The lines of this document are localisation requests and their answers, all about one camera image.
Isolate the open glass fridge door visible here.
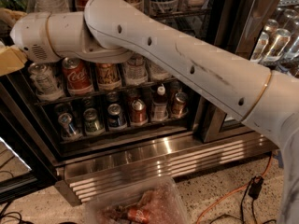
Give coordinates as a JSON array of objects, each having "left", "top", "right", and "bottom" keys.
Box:
[{"left": 0, "top": 84, "right": 57, "bottom": 203}]

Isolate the clear water bottle right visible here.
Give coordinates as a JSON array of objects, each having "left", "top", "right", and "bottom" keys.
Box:
[{"left": 147, "top": 60, "right": 171, "bottom": 81}]

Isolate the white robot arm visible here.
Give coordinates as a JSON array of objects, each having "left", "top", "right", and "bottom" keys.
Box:
[{"left": 1, "top": 0, "right": 299, "bottom": 224}]

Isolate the black power adapter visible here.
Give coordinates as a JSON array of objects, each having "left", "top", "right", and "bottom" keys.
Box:
[{"left": 248, "top": 176, "right": 263, "bottom": 200}]

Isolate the clear water bottle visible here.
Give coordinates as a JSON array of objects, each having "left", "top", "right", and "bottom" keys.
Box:
[
  {"left": 147, "top": 60, "right": 171, "bottom": 81},
  {"left": 123, "top": 54, "right": 148, "bottom": 85}
]

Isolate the copper can bottom shelf right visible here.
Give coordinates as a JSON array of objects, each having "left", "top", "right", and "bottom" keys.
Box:
[{"left": 171, "top": 91, "right": 188, "bottom": 118}]

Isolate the clear plastic bin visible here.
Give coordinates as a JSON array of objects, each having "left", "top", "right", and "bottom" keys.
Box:
[{"left": 84, "top": 176, "right": 190, "bottom": 224}]

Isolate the green can bottom shelf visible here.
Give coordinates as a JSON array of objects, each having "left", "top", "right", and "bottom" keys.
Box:
[{"left": 83, "top": 108, "right": 105, "bottom": 135}]

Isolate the dark blue can bottom shelf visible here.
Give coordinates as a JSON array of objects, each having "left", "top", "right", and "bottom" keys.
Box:
[{"left": 107, "top": 104, "right": 127, "bottom": 129}]

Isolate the closed glass fridge door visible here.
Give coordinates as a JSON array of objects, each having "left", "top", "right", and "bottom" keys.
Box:
[{"left": 200, "top": 0, "right": 299, "bottom": 144}]

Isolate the brown drink bottle white cap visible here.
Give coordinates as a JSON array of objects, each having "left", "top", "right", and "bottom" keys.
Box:
[{"left": 150, "top": 86, "right": 168, "bottom": 121}]

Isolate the orange extension cable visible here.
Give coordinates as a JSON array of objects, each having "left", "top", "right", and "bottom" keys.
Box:
[{"left": 195, "top": 151, "right": 275, "bottom": 224}]

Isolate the red can bottom shelf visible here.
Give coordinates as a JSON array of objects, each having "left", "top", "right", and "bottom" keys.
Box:
[{"left": 131, "top": 99, "right": 148, "bottom": 126}]

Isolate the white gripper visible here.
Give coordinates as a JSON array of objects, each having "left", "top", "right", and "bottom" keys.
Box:
[{"left": 0, "top": 7, "right": 60, "bottom": 76}]

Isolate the blue silver can bottom left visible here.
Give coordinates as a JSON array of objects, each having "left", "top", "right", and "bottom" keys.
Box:
[{"left": 58, "top": 113, "right": 82, "bottom": 140}]

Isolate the orange can middle shelf front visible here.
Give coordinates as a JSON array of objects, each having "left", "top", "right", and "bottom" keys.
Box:
[{"left": 95, "top": 63, "right": 121, "bottom": 91}]

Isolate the clear water bottle left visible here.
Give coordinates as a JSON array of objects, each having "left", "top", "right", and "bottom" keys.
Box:
[{"left": 123, "top": 54, "right": 148, "bottom": 85}]

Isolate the red Coca-Cola can middle front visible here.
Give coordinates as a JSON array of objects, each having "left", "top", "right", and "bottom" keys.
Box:
[{"left": 62, "top": 58, "right": 93, "bottom": 96}]

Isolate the red Coca-Cola can in bin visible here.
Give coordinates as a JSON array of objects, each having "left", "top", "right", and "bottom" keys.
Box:
[{"left": 127, "top": 207, "right": 150, "bottom": 224}]

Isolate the silver can middle shelf front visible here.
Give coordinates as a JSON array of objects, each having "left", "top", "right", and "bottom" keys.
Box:
[{"left": 28, "top": 63, "right": 64, "bottom": 101}]

